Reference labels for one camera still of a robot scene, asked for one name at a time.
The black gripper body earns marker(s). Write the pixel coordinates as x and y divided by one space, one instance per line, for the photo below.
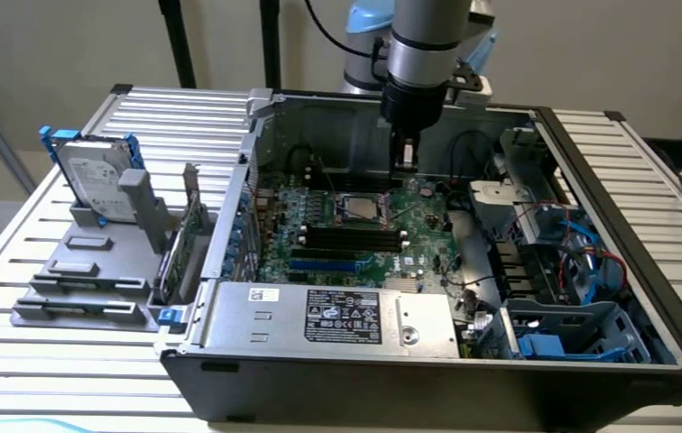
411 106

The silver square CPU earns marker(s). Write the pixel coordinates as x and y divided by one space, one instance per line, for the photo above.
361 206

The thin metal locking lever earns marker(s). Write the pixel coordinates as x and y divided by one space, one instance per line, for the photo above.
331 185
401 214

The black RAM slot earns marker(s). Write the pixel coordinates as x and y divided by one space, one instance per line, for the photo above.
352 236
352 242
352 247
352 230

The black expansion slot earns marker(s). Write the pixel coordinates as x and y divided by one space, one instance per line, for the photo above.
323 255

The blue expansion slot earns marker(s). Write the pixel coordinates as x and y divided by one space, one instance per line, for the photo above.
323 265

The metal disk bay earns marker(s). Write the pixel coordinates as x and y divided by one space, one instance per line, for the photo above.
515 194

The green motherboard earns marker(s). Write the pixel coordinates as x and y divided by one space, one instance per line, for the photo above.
371 266

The black stand pole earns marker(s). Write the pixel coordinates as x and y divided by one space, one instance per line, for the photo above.
179 40
269 40

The silver chipset heatsink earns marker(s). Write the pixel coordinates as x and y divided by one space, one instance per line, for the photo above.
404 285

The silver power supply unit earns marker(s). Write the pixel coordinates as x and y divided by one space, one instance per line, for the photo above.
328 318

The green graphics card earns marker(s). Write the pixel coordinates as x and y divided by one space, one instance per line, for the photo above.
181 252

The black box beside table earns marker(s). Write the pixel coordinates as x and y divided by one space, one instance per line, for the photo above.
675 153

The blue plastic drive cage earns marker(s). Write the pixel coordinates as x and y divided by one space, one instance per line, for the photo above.
581 334

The silver hard disk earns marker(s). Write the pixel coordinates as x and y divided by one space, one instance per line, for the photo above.
96 180

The black open PC case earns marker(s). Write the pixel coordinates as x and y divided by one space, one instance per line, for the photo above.
436 388

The blue case latch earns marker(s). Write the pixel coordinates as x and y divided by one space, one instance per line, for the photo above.
171 315

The grey parts rack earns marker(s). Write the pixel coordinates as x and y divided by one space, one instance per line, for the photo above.
105 266

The hard drive in blue caddy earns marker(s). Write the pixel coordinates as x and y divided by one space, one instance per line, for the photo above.
60 134

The light blue plastic sheet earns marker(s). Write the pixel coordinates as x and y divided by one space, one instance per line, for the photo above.
16 426

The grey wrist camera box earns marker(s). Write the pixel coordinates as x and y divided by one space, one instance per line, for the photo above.
472 88

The CPU socket frame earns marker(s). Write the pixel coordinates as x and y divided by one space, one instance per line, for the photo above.
385 216

